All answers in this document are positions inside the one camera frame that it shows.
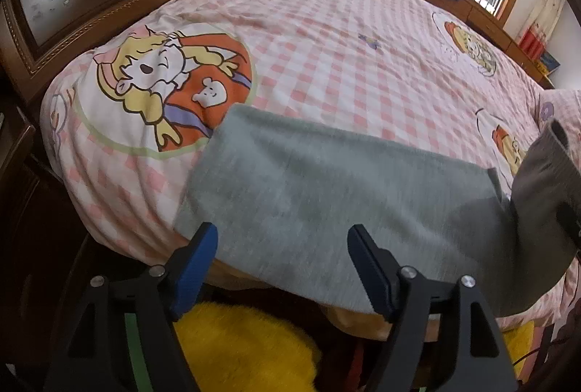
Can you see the white and red curtain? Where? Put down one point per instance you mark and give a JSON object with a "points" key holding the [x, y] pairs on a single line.
{"points": [[540, 24]]}

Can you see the pink checked printed blanket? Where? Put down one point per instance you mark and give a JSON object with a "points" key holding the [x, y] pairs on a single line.
{"points": [[340, 56]]}

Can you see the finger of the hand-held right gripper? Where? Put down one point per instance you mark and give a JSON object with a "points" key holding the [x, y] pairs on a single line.
{"points": [[571, 222]]}

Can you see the wooden low cabinet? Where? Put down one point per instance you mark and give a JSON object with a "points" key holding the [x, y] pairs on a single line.
{"points": [[481, 17]]}

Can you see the yellow fuzzy garment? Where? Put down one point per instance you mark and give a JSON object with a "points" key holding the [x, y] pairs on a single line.
{"points": [[240, 351]]}

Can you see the grey pants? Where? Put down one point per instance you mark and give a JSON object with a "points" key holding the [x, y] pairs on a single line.
{"points": [[317, 201]]}

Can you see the pink checked pillow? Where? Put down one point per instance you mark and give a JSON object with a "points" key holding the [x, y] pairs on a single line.
{"points": [[563, 106]]}

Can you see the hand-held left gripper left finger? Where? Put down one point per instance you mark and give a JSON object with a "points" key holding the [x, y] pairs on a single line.
{"points": [[195, 274]]}

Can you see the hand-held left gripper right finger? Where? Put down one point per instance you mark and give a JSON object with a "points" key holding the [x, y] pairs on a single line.
{"points": [[374, 278]]}

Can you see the blue and yellow box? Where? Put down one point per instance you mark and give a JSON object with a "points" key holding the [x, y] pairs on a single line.
{"points": [[548, 63]]}

